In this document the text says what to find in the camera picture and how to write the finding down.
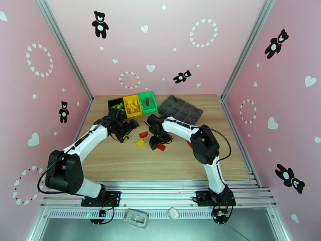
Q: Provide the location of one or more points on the red lego brick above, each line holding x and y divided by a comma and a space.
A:
162, 148
143, 134
189, 144
147, 101

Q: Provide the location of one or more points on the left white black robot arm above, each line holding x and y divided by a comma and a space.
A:
87, 138

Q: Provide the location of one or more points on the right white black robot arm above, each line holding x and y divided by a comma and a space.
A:
180, 126

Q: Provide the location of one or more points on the yellow plastic bin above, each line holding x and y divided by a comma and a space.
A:
136, 114

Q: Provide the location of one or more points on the black plastic bin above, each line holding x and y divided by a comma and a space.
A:
109, 104

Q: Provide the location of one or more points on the green plastic bin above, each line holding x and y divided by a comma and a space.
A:
150, 109

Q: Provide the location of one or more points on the grey compartment organizer tray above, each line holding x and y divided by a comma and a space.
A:
180, 107

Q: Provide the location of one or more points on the perforated metal strip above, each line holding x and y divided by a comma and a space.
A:
158, 214

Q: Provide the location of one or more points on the white earbud case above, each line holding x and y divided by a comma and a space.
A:
173, 214

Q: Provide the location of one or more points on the small black connector board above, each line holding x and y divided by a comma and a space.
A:
220, 214
102, 213

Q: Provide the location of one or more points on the clear plastic box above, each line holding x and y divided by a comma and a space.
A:
135, 218

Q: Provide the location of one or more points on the grey metal bottom panel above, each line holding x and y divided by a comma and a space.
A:
188, 231

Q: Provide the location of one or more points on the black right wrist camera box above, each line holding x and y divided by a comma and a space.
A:
153, 145

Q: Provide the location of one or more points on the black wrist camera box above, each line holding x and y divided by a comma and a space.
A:
134, 123
153, 145

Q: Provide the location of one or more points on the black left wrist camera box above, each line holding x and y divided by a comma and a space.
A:
134, 123

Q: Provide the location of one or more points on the aluminium side rail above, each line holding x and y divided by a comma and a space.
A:
80, 127
250, 175

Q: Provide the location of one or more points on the aluminium front rail platform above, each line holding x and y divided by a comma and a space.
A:
160, 195

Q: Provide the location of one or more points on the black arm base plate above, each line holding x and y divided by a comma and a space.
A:
200, 197
115, 197

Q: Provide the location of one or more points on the aluminium frame post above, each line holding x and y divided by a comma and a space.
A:
247, 47
65, 47

